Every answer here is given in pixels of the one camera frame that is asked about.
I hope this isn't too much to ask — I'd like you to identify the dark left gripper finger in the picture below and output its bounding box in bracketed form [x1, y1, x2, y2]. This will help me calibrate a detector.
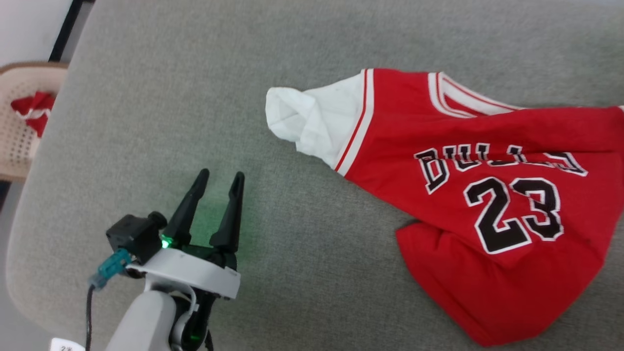
[209, 172, 245, 254]
[162, 169, 210, 247]

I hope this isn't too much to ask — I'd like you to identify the red Bulls basketball jersey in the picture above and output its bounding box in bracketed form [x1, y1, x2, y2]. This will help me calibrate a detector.
[265, 68, 624, 347]

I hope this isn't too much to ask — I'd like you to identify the white paper label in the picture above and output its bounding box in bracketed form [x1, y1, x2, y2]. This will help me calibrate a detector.
[50, 337, 86, 351]

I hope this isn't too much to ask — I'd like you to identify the beige woven laundry basket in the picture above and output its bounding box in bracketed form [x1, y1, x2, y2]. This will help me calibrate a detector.
[0, 62, 69, 183]

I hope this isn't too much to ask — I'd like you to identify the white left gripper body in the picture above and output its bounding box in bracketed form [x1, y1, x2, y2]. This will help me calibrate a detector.
[127, 236, 241, 300]

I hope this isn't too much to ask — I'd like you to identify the black frame strip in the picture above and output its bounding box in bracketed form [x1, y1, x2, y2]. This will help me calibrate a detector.
[48, 0, 96, 63]

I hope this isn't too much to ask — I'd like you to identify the teal cable connector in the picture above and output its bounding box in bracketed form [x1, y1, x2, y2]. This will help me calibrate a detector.
[89, 248, 133, 289]

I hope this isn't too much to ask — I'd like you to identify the thin black cable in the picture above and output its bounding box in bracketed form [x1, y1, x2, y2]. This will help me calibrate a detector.
[85, 285, 96, 351]

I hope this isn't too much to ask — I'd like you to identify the red cloth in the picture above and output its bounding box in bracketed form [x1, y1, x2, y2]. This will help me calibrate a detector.
[11, 91, 57, 138]

